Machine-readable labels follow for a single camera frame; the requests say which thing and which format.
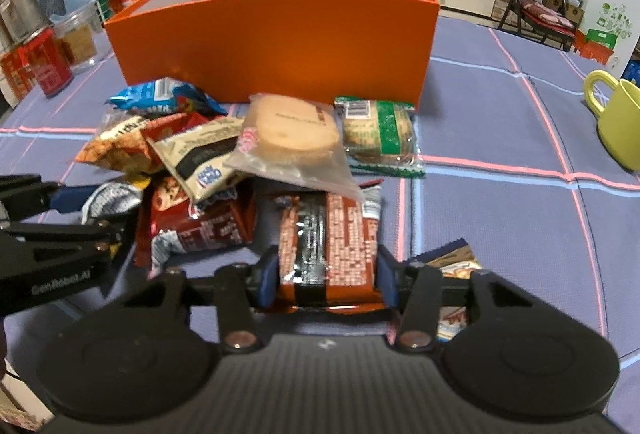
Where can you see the clear round cake packet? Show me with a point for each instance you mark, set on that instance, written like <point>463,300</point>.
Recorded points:
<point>290,133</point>

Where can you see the grey storage bin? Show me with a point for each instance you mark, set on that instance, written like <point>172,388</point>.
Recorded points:
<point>20,11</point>

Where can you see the blue plaid tablecloth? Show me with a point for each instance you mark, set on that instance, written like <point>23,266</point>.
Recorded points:
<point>500,214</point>

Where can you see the red brown wafer packet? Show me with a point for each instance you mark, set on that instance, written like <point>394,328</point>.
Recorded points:
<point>330,239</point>

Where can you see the silver snack packet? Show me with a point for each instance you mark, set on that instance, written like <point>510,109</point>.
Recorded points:
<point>112,201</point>

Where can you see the red white cartons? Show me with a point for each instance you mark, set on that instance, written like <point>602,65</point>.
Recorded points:
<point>12,76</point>

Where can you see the orange cardboard box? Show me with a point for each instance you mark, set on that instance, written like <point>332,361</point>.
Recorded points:
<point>280,48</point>

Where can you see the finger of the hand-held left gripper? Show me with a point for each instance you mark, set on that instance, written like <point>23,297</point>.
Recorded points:
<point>75,234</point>
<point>70,198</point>

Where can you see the dark red snack packet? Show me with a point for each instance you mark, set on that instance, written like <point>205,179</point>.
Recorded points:
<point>200,224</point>

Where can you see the orange paper bag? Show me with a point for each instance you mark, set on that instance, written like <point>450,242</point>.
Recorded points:
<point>597,46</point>

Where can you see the red soda can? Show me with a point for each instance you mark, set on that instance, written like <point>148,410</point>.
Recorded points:
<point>50,63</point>

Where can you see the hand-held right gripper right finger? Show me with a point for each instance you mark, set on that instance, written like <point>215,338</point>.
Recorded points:
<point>386,281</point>

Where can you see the clear plastic jar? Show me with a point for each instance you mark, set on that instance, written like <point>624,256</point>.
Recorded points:
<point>80,41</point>

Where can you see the small blue edged snack packet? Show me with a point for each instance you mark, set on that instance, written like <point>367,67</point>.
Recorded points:
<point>452,261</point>

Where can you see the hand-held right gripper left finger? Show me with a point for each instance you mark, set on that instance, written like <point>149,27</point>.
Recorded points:
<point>267,283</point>

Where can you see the green biscuit packet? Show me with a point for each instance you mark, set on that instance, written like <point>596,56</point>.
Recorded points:
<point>380,133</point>

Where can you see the beige black snack packet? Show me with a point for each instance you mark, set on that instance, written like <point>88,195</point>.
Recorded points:
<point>200,156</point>

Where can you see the light blue snack packet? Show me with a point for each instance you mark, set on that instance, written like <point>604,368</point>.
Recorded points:
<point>155,96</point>

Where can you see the yellow green mug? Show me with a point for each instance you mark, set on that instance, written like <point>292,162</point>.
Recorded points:
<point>622,123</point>

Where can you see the orange peanut snack packet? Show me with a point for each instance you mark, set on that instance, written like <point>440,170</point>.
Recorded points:
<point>120,143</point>

